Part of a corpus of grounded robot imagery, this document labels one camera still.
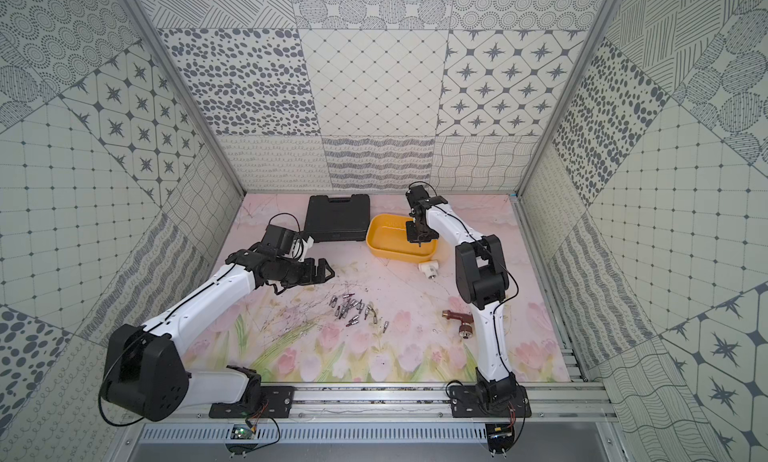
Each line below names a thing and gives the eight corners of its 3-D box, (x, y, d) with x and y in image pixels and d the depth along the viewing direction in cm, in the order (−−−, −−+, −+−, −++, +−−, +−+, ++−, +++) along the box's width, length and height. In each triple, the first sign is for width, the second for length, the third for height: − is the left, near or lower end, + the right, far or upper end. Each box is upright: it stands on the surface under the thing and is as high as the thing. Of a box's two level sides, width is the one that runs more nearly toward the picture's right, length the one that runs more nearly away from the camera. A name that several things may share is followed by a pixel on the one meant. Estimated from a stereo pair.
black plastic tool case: (304, 242, 106) (300, 233, 102) (314, 201, 119) (311, 192, 115) (368, 242, 106) (367, 233, 102) (371, 201, 119) (370, 192, 115)
